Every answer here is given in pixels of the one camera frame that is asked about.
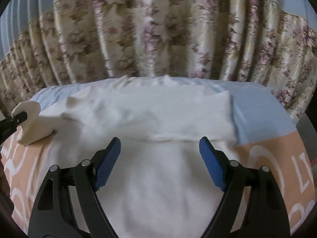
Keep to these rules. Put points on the orange white patterned bedspread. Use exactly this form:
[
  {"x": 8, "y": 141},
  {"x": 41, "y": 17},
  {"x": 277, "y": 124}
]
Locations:
[{"x": 11, "y": 229}]

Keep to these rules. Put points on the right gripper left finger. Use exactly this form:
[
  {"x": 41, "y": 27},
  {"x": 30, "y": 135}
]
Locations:
[{"x": 53, "y": 212}]

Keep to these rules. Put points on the floral and blue curtain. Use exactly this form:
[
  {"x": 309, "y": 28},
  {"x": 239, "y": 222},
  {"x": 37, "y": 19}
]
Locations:
[{"x": 59, "y": 42}]

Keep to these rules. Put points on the white knit sweater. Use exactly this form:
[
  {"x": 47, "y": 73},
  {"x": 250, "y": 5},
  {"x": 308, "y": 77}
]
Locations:
[{"x": 159, "y": 186}]

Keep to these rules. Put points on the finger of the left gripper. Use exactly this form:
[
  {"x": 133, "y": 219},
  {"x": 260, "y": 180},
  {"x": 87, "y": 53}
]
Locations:
[{"x": 9, "y": 125}]

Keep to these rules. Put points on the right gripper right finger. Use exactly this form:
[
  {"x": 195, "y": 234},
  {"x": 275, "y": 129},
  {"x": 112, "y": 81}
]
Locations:
[{"x": 252, "y": 204}]

